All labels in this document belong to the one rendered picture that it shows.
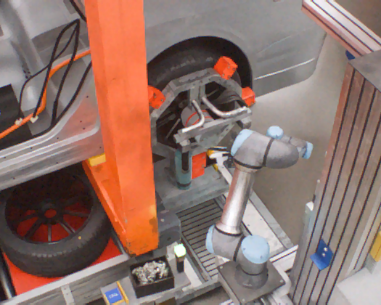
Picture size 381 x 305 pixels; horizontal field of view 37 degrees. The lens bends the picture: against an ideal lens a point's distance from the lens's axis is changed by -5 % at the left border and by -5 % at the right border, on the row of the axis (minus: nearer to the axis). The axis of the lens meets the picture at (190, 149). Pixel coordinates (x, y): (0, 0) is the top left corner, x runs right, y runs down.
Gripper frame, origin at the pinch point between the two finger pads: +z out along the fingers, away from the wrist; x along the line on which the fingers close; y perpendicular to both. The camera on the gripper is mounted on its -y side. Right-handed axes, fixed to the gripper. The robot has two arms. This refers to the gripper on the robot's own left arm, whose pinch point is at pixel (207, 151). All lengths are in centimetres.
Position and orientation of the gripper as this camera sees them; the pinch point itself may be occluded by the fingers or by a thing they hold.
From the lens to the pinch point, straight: 273.4
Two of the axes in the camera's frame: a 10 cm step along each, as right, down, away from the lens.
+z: -10.0, 0.3, -0.3
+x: -0.3, -2.4, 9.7
